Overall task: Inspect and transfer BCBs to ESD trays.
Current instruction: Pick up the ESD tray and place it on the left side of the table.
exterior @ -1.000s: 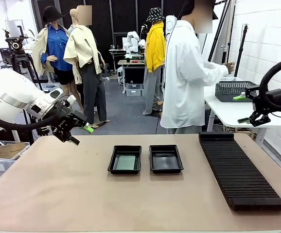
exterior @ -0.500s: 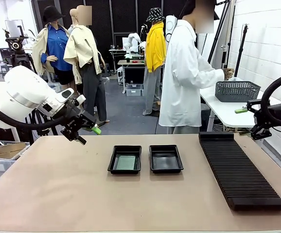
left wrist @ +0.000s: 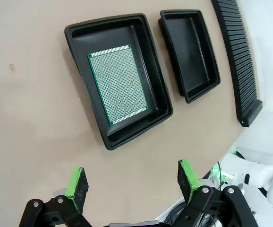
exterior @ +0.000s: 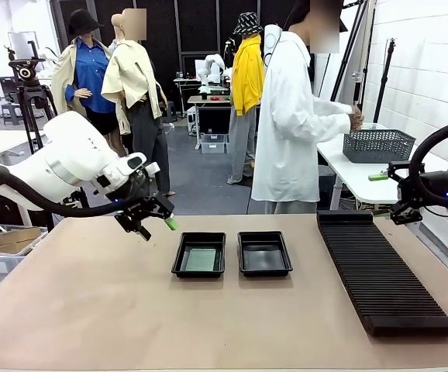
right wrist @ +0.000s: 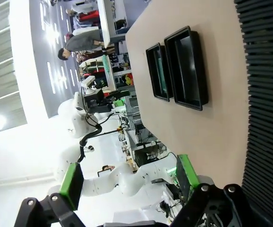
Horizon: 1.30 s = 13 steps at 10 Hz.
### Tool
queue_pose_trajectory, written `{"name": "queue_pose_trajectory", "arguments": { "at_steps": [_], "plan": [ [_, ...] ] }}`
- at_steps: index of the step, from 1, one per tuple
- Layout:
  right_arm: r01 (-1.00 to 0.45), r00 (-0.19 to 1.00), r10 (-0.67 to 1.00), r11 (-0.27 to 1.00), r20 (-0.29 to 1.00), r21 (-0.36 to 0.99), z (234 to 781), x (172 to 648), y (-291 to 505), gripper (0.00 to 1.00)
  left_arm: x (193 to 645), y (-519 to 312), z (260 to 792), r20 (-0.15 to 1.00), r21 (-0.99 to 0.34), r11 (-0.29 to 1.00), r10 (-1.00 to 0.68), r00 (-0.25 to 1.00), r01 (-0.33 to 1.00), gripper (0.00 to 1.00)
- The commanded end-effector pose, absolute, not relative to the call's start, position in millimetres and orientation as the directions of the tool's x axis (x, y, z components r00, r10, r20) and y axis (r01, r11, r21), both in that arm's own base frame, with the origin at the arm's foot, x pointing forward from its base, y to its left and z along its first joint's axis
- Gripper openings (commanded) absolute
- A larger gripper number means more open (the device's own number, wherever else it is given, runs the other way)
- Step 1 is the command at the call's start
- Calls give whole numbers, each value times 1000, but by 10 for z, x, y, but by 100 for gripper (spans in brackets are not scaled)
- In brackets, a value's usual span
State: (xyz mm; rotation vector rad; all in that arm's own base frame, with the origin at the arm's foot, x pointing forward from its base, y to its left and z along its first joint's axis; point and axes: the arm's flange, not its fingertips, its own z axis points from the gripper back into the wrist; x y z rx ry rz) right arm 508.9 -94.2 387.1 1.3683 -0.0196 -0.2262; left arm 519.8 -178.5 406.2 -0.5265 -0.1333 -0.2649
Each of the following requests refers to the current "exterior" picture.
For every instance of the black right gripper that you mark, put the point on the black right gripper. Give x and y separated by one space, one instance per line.
437 190

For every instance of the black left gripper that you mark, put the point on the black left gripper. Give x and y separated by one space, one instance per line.
146 211

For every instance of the black plastic ESD tray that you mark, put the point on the black plastic ESD tray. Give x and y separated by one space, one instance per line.
177 259
264 255

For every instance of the green glass plate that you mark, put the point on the green glass plate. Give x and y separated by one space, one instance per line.
200 259

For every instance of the small white background robot arm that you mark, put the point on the small white background robot arm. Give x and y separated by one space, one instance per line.
210 66

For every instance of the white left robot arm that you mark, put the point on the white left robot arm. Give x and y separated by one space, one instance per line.
73 155

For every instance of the person's right forearm white sleeve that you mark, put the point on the person's right forearm white sleeve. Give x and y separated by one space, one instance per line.
330 116

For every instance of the person's tattooed right hand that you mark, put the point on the person's tattooed right hand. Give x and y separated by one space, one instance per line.
356 118

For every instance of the white side table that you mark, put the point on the white side table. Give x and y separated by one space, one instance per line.
359 178

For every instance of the grey plastic woven basket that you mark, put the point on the grey plastic woven basket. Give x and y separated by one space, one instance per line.
379 147

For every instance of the black slotted board rack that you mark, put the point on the black slotted board rack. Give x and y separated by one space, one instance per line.
383 279

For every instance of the clear plastic storage bin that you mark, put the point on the clear plastic storage bin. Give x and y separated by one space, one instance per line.
213 143

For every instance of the thin black light stand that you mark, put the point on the thin black light stand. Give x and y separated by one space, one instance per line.
383 85

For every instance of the person in white coat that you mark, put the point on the person in white coat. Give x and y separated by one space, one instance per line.
286 135

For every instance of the background workbench with black panel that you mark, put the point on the background workbench with black panel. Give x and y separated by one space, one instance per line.
208 116

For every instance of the mannequin with cream jacket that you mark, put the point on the mannequin with cream jacket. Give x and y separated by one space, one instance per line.
138 97

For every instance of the brown cardboard box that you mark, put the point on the brown cardboard box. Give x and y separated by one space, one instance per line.
14 237

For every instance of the mannequin with blue shirt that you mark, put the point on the mannequin with blue shirt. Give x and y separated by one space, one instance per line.
90 77

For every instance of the white desk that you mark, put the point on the white desk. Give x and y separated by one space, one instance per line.
3 149

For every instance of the mannequin with yellow hoodie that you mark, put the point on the mannequin with yellow hoodie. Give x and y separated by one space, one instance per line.
245 77

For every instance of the black white patterned bucket hat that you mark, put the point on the black white patterned bucket hat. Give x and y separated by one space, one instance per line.
248 23

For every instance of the black brimmed hat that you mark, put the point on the black brimmed hat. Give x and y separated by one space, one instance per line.
82 21

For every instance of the black camera tripod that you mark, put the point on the black camera tripod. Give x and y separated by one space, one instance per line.
28 89

